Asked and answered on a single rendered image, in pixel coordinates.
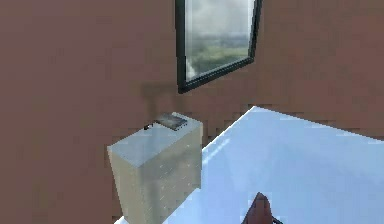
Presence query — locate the reddish brown chair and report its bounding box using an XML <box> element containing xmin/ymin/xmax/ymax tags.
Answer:
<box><xmin>240</xmin><ymin>191</ymin><xmax>284</xmax><ymax>224</ymax></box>

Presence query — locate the dark grey laptop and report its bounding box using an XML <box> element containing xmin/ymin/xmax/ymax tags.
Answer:
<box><xmin>155</xmin><ymin>113</ymin><xmax>188</xmax><ymax>131</ymax></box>

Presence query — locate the cream chest of drawers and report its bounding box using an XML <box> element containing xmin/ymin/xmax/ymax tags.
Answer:
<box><xmin>107</xmin><ymin>112</ymin><xmax>204</xmax><ymax>224</ymax></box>

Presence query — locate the black framed window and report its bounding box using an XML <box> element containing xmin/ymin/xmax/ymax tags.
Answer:
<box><xmin>174</xmin><ymin>0</ymin><xmax>263</xmax><ymax>95</ymax></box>

